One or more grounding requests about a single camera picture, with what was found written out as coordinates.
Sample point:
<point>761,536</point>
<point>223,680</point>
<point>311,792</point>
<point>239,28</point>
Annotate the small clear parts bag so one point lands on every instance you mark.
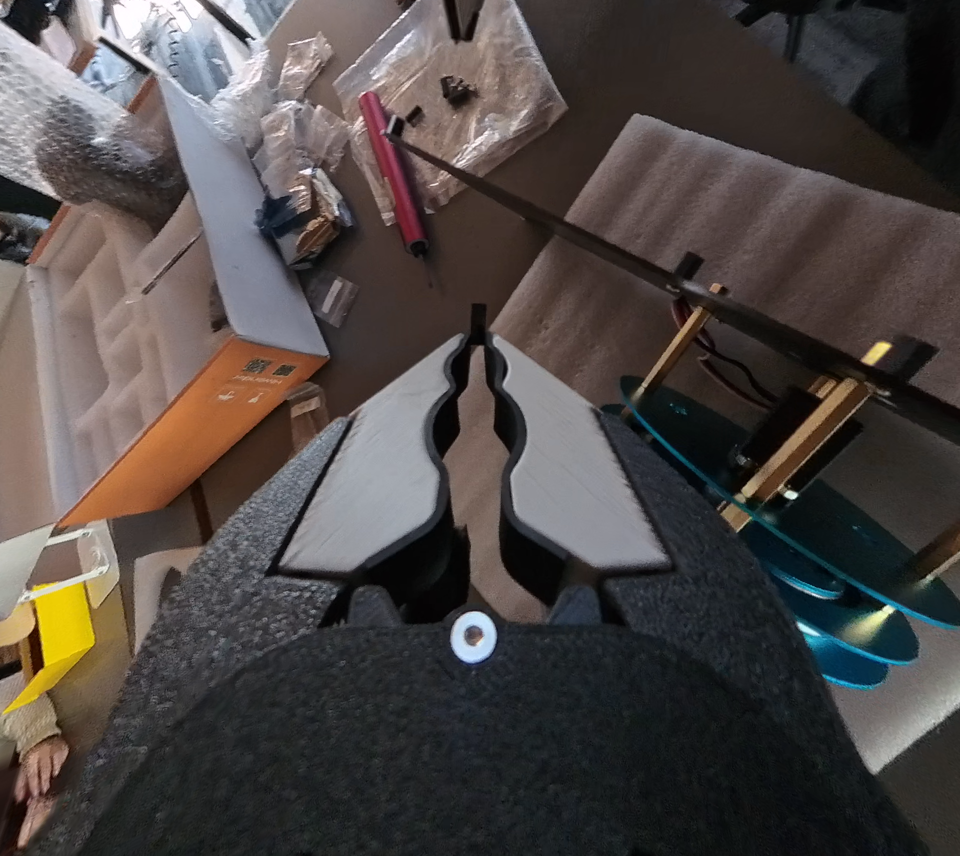
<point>309,421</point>
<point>334,293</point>

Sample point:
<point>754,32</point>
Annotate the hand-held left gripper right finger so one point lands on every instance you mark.
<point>585,488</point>

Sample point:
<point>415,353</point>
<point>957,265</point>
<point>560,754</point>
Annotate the bubble wrap bundle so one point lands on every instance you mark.
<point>97,143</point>

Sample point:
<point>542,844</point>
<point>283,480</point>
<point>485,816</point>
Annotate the blue hobby robot arm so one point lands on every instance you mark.
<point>825,533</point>

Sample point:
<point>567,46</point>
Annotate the silver foil bag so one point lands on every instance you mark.
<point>315,218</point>

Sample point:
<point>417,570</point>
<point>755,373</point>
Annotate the red screwdriver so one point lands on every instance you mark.
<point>394,181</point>

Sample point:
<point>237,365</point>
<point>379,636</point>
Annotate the pile of clear parts bags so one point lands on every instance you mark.
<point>300,128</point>

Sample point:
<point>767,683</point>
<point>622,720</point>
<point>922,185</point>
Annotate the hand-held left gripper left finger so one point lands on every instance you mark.
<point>367,488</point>

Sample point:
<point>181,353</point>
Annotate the white foam sheet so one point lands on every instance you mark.
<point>750,211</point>

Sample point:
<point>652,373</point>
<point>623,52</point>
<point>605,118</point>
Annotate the clear acrylic stand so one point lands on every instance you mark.
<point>97,563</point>

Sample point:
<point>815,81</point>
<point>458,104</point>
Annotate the yellow plastic bin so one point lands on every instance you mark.
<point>52,638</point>

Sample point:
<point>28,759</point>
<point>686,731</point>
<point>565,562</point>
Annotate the orange cardboard box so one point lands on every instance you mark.
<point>255,271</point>

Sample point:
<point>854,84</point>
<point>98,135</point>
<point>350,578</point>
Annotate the large clear zip bag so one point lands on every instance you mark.
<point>510,68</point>

